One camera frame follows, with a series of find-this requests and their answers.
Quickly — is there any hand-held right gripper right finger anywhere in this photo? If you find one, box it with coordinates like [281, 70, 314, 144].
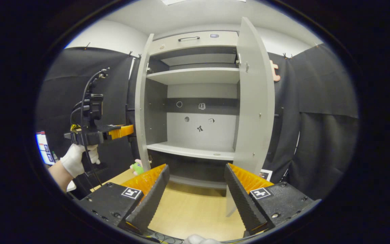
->
[224, 163, 322, 236]

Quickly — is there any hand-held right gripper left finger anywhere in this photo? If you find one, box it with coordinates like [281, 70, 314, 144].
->
[78, 164, 170, 235]

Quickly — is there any grey shoe cabinet door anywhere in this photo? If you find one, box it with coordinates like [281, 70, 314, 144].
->
[135, 33, 155, 171]
[225, 17, 276, 217]

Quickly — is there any grey double-door shoe cabinet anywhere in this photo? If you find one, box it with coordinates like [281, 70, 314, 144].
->
[135, 17, 276, 217]

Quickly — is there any white cabinet shelf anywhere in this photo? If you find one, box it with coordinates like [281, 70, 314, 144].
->
[147, 67, 240, 85]
[147, 142, 235, 161]

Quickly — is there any grey cabinet drawer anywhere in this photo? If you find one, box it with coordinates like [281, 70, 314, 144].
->
[149, 30, 239, 56]

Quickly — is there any green plush toy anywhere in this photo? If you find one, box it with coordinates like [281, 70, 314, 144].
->
[130, 159, 145, 176]

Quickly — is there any computer monitor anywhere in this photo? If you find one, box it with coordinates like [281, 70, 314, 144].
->
[35, 130, 56, 166]

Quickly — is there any black backdrop cloth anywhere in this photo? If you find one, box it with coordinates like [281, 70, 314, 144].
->
[35, 43, 359, 200]

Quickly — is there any ceiling light panel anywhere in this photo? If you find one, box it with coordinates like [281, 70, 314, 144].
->
[161, 0, 246, 5]

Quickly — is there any black cable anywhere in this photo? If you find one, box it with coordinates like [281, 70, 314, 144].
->
[70, 67, 111, 187]

